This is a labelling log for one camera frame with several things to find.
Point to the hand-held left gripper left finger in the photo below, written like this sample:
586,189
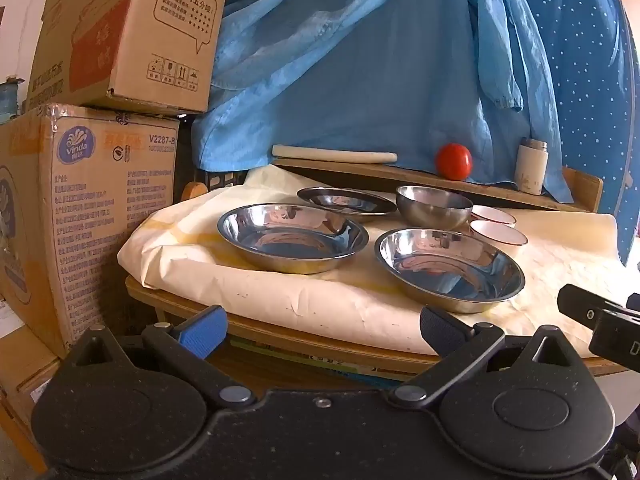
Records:
202,332

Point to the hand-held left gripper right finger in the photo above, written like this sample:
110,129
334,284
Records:
442,332

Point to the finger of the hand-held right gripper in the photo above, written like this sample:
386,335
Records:
580,305

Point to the large steel plate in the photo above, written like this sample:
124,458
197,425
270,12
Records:
450,275
292,240

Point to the white bowl with red rim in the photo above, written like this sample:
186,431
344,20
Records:
495,214
500,234

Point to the steel bowl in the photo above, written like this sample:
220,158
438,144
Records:
432,215

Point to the small steel plate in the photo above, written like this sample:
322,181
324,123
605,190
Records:
345,202

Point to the wooden table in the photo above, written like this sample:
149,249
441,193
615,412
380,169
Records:
300,341

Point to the cream paper sheet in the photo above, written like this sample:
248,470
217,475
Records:
325,302

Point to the white thermos bottle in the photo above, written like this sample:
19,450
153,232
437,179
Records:
531,167

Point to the black plastic crate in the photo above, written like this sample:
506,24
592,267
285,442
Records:
215,180

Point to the cardboard box with purple logo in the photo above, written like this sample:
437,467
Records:
100,200

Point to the red tomato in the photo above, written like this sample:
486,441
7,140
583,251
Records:
453,161

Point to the plain cardboard box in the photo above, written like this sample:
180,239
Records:
25,375

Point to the cream rolling pin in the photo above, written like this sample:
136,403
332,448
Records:
335,154

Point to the blue polka dot cloth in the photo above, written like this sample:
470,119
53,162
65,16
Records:
585,60

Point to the light blue jacket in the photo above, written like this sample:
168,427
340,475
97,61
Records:
375,60

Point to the teal container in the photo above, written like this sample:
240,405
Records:
10,100

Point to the cardboard box with red print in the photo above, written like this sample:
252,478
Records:
130,35

